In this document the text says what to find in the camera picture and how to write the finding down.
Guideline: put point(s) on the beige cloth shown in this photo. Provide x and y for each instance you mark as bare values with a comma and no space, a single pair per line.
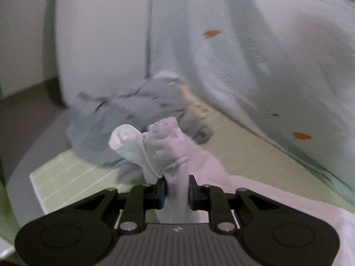
192,99

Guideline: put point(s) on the green grid mat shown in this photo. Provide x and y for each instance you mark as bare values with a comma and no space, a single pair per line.
249,158

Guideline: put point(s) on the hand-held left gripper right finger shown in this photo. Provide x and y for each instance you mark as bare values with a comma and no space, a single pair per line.
191,195

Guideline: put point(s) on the grey shirt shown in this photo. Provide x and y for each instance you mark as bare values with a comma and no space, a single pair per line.
128,173

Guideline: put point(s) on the white pants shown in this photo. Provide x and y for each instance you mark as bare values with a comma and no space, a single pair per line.
166,149

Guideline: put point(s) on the blue-grey sweatshirt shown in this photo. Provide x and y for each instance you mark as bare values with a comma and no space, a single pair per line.
111,110

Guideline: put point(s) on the green cloth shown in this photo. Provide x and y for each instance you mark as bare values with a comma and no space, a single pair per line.
7,221

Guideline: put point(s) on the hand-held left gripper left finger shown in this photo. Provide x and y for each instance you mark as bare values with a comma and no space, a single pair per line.
163,195

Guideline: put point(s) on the light blue printed bedsheet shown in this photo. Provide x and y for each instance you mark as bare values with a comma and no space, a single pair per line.
263,61

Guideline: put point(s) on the white rounded board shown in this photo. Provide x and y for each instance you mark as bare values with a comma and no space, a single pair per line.
102,33

